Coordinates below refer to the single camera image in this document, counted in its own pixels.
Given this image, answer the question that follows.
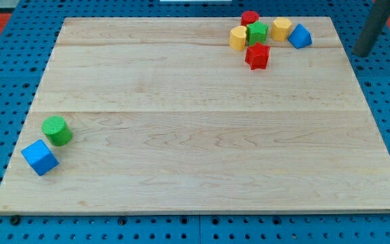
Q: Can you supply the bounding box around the wooden board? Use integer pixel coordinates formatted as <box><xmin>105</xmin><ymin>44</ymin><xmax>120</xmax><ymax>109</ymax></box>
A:
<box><xmin>0</xmin><ymin>17</ymin><xmax>390</xmax><ymax>216</ymax></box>

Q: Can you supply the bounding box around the red star block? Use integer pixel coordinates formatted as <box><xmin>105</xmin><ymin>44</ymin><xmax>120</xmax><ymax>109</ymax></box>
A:
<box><xmin>245</xmin><ymin>42</ymin><xmax>271</xmax><ymax>70</ymax></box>

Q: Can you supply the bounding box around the yellow heart block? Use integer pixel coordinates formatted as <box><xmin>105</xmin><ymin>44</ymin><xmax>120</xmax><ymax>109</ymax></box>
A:
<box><xmin>229</xmin><ymin>26</ymin><xmax>246</xmax><ymax>52</ymax></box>

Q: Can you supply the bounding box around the green star block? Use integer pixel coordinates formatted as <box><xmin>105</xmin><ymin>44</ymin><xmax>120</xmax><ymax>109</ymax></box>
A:
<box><xmin>246</xmin><ymin>20</ymin><xmax>269</xmax><ymax>46</ymax></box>

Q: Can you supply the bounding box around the red cylinder block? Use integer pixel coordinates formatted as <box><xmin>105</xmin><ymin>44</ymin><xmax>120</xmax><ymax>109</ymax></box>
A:
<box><xmin>240</xmin><ymin>10</ymin><xmax>260</xmax><ymax>26</ymax></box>

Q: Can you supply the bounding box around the yellow hexagon block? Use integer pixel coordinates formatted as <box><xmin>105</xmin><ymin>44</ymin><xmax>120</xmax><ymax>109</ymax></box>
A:
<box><xmin>271</xmin><ymin>17</ymin><xmax>293</xmax><ymax>41</ymax></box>

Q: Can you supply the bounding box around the blue triangle block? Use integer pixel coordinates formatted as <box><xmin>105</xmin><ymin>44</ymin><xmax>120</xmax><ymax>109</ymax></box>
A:
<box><xmin>288</xmin><ymin>24</ymin><xmax>313</xmax><ymax>49</ymax></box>

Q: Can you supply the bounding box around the green cylinder block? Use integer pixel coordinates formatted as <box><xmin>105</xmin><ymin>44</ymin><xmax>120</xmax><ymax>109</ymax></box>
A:
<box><xmin>41</xmin><ymin>116</ymin><xmax>72</xmax><ymax>146</ymax></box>

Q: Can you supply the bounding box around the blue cube block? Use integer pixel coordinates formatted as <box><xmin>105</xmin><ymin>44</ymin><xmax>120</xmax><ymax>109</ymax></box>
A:
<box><xmin>21</xmin><ymin>140</ymin><xmax>60</xmax><ymax>176</ymax></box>

